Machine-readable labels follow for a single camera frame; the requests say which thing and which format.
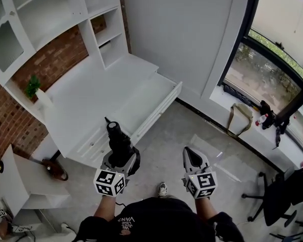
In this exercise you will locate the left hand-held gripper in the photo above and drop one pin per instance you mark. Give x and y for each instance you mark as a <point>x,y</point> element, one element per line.
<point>108,183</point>

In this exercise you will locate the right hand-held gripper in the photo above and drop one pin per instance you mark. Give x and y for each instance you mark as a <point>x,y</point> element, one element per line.
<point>202,184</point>

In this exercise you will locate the black umbrella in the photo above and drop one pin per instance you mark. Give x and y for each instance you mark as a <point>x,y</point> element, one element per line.
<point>119,140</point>

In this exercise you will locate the white drawer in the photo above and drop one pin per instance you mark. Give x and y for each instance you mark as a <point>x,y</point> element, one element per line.
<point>141,105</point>

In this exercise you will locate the person's right forearm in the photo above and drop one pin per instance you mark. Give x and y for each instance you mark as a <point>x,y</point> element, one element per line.
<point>205,208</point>

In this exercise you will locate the beige shoulder bag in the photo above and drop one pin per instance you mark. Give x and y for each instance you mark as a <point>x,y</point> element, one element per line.
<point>243,112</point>

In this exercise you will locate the person's left forearm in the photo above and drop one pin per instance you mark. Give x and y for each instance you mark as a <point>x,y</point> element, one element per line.
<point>106,207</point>

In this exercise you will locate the white paper scrap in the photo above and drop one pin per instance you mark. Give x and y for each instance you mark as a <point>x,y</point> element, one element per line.
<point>219,155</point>

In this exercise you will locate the person's grey sneaker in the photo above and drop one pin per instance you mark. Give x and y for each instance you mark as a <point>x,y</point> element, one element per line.
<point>162,189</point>

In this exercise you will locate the person's black shirt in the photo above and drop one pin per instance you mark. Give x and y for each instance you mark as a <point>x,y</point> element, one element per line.
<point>161,220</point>

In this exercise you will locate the white desk with shelf unit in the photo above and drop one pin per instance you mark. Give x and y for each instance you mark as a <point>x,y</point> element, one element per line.
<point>91,89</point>

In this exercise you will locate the dark folded cloth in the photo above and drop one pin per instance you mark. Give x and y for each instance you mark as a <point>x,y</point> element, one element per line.
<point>236,94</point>

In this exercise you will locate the clear bottle with red cap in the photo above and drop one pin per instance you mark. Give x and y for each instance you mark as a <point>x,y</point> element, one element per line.
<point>262,120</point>

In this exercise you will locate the black bag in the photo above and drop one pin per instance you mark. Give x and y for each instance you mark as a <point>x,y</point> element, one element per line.
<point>267,112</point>

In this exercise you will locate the white cloth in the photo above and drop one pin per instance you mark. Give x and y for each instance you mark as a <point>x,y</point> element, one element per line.
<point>64,233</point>

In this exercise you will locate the black office chair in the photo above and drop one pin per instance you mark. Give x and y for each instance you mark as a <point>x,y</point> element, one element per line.
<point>288,193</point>

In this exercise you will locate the white vase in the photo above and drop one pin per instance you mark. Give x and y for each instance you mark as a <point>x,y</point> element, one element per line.
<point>43,98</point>

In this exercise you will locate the white side table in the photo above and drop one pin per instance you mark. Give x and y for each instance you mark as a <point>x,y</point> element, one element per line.
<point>20,180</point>

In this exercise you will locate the green plant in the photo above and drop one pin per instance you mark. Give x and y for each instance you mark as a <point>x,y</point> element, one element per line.
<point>32,86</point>

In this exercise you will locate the black and white patterned box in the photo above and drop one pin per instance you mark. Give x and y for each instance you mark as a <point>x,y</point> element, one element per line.
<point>1,212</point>

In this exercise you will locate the glass cabinet door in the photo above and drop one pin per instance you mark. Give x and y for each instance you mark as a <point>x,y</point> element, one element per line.
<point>5,44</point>

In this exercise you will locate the open window pane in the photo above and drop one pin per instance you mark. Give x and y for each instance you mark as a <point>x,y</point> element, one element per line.
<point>282,16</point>

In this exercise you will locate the black window frame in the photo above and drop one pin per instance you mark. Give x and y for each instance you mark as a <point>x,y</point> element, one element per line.
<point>251,14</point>

